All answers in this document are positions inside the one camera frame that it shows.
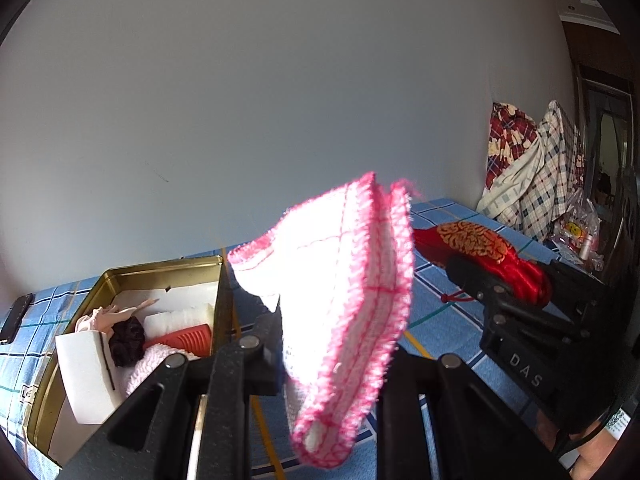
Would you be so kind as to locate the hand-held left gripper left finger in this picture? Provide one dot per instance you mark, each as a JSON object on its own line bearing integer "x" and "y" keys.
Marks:
{"x": 269, "y": 360}

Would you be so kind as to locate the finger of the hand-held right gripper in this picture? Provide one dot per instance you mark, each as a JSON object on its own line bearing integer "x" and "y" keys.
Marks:
{"x": 467, "y": 272}
{"x": 572, "y": 274}

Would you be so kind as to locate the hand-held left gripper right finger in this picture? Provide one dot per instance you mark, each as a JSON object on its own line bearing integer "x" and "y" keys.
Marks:
{"x": 410, "y": 402}

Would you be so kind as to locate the red satin pouch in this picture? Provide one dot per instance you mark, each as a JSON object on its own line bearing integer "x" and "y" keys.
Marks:
{"x": 480, "y": 245}

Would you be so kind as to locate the pink and white towel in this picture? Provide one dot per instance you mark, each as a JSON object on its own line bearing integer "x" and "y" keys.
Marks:
{"x": 350, "y": 285}

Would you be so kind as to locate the pink fluffy pad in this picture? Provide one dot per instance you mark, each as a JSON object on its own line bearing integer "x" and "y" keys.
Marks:
{"x": 150, "y": 364}

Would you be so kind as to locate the gold tin box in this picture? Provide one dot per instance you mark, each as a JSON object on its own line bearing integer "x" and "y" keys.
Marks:
{"x": 160, "y": 265}

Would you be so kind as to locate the light pink ribbon pouch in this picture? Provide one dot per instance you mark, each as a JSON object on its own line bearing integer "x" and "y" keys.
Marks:
{"x": 105, "y": 317}

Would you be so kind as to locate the person's right hand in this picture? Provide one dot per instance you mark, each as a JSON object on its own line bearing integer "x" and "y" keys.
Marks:
{"x": 592, "y": 454}

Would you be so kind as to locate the small white bottle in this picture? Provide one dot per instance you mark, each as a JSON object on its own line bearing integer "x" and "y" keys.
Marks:
{"x": 585, "y": 248}

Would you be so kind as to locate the clear plastic bag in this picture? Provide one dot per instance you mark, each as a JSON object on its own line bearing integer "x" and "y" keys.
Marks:
{"x": 575, "y": 222}

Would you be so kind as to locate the blue plaid bedsheet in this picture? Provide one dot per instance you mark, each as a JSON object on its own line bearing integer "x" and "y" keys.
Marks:
{"x": 450, "y": 332}

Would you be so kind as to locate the red ribbed comb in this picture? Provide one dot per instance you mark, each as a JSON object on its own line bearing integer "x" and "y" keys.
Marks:
{"x": 185, "y": 338}

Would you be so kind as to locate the cream plaid blanket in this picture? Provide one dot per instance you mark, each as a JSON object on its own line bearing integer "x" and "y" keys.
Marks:
{"x": 540, "y": 180}

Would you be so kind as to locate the white folded tissue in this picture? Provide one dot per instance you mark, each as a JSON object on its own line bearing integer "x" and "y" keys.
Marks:
{"x": 170, "y": 320}

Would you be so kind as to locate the red plaid cloth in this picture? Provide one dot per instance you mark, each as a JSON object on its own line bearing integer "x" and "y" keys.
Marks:
{"x": 510, "y": 135}

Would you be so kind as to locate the dark purple scrunchie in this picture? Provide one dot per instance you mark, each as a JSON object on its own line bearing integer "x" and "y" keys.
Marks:
{"x": 125, "y": 342}

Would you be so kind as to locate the black hair pin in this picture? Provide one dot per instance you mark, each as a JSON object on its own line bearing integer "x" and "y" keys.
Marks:
{"x": 107, "y": 362}

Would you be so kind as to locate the white cardboard sheet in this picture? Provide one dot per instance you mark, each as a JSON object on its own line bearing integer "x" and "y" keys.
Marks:
{"x": 85, "y": 375}

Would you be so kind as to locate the black phone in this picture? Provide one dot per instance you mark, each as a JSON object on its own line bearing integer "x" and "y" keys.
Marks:
{"x": 14, "y": 317}

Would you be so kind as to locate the dark wooden door frame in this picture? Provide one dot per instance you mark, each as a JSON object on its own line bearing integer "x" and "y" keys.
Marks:
{"x": 605, "y": 125}

